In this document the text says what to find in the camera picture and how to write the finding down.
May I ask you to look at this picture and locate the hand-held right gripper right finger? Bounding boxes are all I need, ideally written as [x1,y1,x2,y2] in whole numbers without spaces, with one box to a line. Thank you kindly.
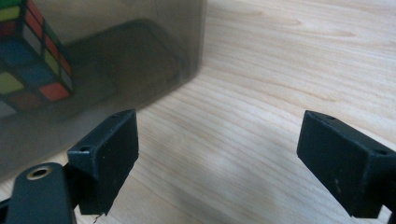
[295,109,396,219]

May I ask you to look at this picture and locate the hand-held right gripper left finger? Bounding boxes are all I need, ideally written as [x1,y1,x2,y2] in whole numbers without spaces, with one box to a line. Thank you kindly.
[66,108,140,217]

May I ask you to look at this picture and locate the transparent brown storage box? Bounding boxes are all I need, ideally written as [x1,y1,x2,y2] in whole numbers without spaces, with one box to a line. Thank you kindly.
[0,0,208,182]

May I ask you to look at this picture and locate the multicoloured puzzle cube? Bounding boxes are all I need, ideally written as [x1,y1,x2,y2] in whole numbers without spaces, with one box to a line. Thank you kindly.
[0,0,76,119]

